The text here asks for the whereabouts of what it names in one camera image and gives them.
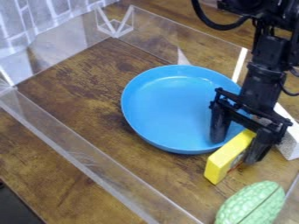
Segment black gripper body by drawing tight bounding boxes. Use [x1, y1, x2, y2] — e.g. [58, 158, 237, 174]
[209, 62, 292, 144]

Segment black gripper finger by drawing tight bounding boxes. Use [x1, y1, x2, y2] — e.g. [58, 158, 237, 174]
[244, 129, 276, 165]
[209, 104, 231, 144]

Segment yellow rectangular block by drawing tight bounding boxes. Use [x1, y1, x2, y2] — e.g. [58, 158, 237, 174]
[204, 129, 256, 185]

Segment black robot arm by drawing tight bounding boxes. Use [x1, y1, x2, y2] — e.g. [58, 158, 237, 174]
[209, 0, 299, 164]

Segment white speckled foam block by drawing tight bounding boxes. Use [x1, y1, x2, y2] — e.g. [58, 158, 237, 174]
[275, 103, 299, 160]

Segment blue round plastic tray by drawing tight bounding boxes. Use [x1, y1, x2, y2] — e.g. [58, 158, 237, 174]
[120, 65, 240, 155]

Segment green textured oval object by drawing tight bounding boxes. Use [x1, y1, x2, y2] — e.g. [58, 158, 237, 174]
[215, 181, 285, 224]

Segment clear acrylic enclosure wall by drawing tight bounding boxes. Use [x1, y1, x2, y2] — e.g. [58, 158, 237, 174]
[0, 0, 299, 224]

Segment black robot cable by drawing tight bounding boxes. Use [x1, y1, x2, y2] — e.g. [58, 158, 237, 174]
[189, 0, 252, 32]

